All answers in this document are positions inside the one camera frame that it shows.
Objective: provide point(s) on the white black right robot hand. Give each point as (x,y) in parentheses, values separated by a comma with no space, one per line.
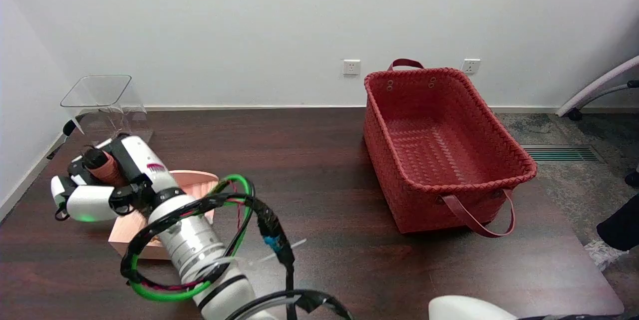
(142,160)

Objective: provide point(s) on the red-brown woven basket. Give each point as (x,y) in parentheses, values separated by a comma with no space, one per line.
(439,160)

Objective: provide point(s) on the wooden dustpan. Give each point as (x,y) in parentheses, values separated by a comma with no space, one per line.
(129,234)

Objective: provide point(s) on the clear plastic container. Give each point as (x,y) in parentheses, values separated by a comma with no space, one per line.
(100,95)

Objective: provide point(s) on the white zip tie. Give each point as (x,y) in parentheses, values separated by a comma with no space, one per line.
(294,246)

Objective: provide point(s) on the white rounded robot cover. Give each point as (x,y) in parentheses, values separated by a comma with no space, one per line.
(467,310)

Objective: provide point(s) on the floor air vent grille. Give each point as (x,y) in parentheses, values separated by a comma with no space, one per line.
(561,154)

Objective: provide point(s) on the white chair leg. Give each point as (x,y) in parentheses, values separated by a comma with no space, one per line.
(599,85)

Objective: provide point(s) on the white patterned shoe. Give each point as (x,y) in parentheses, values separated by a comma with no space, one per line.
(603,254)

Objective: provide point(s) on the black trouser leg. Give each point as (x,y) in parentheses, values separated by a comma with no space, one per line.
(621,225)

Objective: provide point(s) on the black chair caster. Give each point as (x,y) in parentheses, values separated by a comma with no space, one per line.
(633,178)

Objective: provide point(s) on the white wall outlet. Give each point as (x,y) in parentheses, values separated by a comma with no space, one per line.
(351,67)
(471,66)

